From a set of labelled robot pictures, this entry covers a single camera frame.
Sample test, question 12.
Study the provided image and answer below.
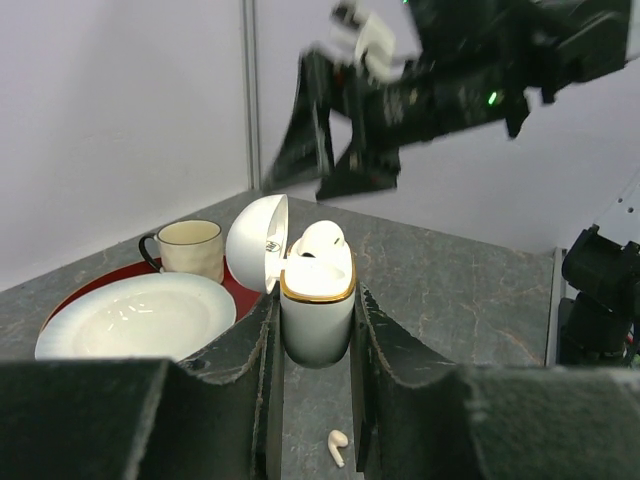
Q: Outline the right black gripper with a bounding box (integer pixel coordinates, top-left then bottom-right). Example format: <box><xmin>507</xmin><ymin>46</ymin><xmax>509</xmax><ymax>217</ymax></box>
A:
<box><xmin>262</xmin><ymin>49</ymin><xmax>430</xmax><ymax>200</ymax></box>

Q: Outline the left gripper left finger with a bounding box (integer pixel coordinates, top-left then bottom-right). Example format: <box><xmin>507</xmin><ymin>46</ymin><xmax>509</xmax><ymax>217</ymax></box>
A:
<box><xmin>1</xmin><ymin>295</ymin><xmax>284</xmax><ymax>479</ymax></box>

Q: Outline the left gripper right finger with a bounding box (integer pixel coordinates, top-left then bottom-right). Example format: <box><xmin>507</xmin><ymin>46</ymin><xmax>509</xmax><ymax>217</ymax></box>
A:
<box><xmin>350</xmin><ymin>285</ymin><xmax>639</xmax><ymax>479</ymax></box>

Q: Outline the white earbud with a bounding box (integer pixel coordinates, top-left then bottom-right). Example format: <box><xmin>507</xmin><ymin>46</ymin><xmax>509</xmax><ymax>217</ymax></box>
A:
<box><xmin>327</xmin><ymin>429</ymin><xmax>349</xmax><ymax>468</ymax></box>
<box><xmin>291</xmin><ymin>220</ymin><xmax>346</xmax><ymax>258</ymax></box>

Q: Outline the white earbud case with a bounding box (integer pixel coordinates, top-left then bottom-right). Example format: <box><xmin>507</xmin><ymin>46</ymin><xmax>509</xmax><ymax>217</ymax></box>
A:
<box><xmin>225</xmin><ymin>194</ymin><xmax>356</xmax><ymax>369</ymax></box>

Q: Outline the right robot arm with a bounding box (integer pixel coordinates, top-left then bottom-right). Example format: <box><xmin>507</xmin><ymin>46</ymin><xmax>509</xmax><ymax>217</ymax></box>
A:
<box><xmin>262</xmin><ymin>1</ymin><xmax>633</xmax><ymax>200</ymax></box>

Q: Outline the white plate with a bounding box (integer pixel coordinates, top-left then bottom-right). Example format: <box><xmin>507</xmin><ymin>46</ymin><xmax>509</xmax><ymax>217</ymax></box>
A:
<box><xmin>34</xmin><ymin>273</ymin><xmax>236</xmax><ymax>361</ymax></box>

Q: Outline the red round tray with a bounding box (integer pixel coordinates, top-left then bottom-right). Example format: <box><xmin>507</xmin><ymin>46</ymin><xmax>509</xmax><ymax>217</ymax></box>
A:
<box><xmin>40</xmin><ymin>261</ymin><xmax>260</xmax><ymax>331</ymax></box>

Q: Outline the beige cup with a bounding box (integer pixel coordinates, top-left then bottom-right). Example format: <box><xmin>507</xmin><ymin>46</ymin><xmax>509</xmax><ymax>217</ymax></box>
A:
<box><xmin>138</xmin><ymin>219</ymin><xmax>224</xmax><ymax>284</ymax></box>

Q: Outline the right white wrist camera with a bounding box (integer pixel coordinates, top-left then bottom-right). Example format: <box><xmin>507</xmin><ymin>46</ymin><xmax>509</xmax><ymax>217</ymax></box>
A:
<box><xmin>330</xmin><ymin>1</ymin><xmax>396</xmax><ymax>83</ymax></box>

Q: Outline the right rear aluminium post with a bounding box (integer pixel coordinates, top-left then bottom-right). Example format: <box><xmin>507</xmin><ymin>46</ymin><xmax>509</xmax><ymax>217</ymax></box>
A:
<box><xmin>241</xmin><ymin>0</ymin><xmax>261</xmax><ymax>190</ymax></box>

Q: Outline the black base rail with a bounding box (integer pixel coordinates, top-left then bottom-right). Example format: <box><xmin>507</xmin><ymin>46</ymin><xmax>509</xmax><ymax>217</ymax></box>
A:
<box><xmin>556</xmin><ymin>224</ymin><xmax>639</xmax><ymax>368</ymax></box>

